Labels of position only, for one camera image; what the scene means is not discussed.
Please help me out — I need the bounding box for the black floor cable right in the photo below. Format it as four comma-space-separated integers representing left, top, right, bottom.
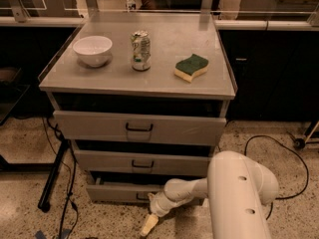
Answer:
243, 134, 310, 221

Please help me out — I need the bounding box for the clear water bottle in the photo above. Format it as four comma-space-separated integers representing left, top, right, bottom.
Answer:
126, 0, 136, 11

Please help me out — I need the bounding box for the black floor cable left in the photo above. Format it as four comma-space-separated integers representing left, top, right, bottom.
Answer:
41, 117, 80, 239

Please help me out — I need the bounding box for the white rail bar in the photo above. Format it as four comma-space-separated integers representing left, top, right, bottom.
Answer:
0, 17, 319, 32

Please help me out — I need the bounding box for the grey middle drawer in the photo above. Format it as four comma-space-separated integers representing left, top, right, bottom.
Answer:
75, 150, 210, 177

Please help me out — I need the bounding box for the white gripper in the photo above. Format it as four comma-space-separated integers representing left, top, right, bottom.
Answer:
141, 192, 174, 237

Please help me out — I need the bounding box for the wheeled cart base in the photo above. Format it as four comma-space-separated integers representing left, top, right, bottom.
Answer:
289, 119, 319, 149

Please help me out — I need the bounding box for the grey bottom drawer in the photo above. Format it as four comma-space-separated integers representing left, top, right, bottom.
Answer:
85, 171, 203, 205

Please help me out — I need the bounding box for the black floor cable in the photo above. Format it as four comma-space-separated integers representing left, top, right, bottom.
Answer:
243, 134, 310, 221
41, 117, 80, 239

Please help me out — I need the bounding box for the white ceramic bowl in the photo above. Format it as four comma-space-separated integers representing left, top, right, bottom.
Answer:
73, 36, 113, 68

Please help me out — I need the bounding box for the black table leg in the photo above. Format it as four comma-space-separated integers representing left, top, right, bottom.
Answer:
38, 139, 68, 213

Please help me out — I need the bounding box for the grey top drawer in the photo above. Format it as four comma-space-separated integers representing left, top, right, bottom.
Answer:
54, 111, 226, 145

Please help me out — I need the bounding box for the grey drawer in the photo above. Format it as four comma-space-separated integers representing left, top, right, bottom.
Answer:
54, 111, 226, 145
85, 171, 203, 205
75, 150, 210, 177

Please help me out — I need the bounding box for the green yellow sponge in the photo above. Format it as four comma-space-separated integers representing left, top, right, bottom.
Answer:
174, 54, 208, 83

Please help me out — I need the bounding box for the grey drawer cabinet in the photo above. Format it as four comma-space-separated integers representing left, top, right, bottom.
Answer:
40, 12, 236, 202

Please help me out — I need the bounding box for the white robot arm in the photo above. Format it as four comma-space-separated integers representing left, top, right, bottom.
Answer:
141, 151, 279, 239

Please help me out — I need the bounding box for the green white soda can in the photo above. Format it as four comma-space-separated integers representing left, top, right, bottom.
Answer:
131, 30, 151, 72

